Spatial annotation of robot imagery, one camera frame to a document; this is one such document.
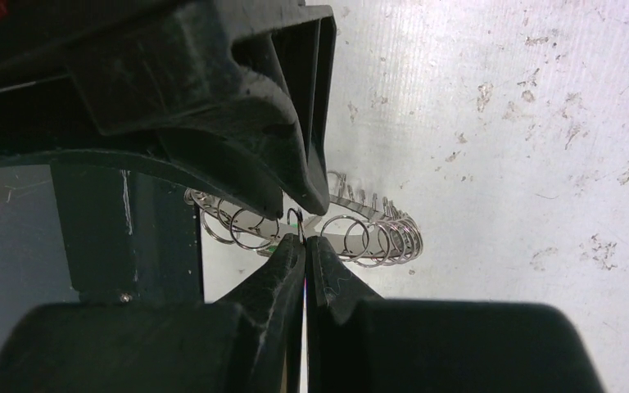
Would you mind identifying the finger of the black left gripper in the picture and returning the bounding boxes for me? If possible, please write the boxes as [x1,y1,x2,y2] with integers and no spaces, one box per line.
[265,4,337,215]

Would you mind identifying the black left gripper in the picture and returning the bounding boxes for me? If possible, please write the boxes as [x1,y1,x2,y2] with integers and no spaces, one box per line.
[0,1,312,219]

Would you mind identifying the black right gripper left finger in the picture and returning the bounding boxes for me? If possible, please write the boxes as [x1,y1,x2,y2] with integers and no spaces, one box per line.
[0,234,305,392]

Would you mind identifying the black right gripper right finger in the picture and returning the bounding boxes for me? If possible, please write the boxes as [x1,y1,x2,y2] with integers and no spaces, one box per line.
[305,237,604,392]

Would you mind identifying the metal disc with keyrings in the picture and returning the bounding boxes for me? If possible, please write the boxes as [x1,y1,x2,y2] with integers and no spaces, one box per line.
[184,170,424,269]

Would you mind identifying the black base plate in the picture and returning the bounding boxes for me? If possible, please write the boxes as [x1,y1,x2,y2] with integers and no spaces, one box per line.
[50,165,204,305]

